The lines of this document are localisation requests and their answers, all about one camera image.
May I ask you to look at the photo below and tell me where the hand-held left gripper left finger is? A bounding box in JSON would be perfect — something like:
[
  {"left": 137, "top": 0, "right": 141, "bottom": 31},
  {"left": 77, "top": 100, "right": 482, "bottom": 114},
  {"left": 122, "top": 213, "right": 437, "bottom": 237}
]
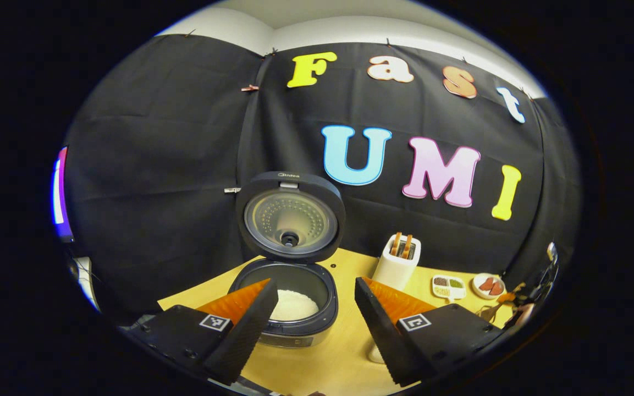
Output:
[{"left": 130, "top": 278, "right": 279, "bottom": 386}]

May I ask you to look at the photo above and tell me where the white rice pile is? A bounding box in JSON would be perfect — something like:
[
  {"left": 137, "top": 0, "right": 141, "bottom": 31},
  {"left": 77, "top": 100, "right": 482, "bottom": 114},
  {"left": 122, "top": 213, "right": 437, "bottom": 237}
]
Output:
[{"left": 269, "top": 290, "right": 320, "bottom": 322}]

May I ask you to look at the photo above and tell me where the clear wire chopstick holder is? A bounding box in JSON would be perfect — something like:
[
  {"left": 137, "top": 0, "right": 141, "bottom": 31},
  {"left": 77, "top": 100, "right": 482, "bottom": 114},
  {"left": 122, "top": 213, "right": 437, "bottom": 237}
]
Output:
[{"left": 476, "top": 301, "right": 508, "bottom": 325}]

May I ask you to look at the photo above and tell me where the white toaster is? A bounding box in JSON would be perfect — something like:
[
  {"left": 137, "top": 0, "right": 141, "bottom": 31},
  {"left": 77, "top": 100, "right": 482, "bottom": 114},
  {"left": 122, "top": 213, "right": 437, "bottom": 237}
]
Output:
[{"left": 372, "top": 236, "right": 422, "bottom": 292}]

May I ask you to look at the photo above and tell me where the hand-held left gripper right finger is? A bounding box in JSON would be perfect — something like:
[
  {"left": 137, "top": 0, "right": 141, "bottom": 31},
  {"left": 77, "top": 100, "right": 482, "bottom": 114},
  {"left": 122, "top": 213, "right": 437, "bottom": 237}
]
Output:
[{"left": 354, "top": 277, "right": 508, "bottom": 388}]

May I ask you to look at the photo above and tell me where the dark grey rice cooker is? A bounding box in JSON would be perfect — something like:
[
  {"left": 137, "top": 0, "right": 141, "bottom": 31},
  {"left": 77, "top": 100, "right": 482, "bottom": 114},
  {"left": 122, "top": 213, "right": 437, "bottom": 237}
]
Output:
[{"left": 228, "top": 171, "right": 346, "bottom": 348}]

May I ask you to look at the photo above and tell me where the glowing screen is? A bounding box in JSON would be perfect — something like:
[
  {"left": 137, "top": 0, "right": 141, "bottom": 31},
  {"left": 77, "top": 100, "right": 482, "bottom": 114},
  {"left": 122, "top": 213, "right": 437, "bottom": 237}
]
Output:
[{"left": 51, "top": 146, "right": 75, "bottom": 243}]

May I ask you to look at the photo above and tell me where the black backdrop cloth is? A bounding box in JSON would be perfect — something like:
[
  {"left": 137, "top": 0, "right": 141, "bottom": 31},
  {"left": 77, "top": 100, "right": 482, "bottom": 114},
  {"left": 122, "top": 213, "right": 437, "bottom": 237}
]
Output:
[{"left": 63, "top": 33, "right": 582, "bottom": 325}]

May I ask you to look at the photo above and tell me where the white round plate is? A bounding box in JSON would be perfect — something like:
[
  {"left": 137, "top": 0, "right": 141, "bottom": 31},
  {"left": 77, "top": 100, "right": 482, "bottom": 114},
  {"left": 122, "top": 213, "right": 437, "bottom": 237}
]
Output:
[{"left": 472, "top": 273, "right": 507, "bottom": 300}]

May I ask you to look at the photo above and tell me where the white divided grain dish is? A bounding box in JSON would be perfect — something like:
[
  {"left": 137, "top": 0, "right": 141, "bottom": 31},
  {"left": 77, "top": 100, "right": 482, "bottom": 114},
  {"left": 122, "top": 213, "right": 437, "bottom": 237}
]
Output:
[{"left": 432, "top": 274, "right": 467, "bottom": 302}]

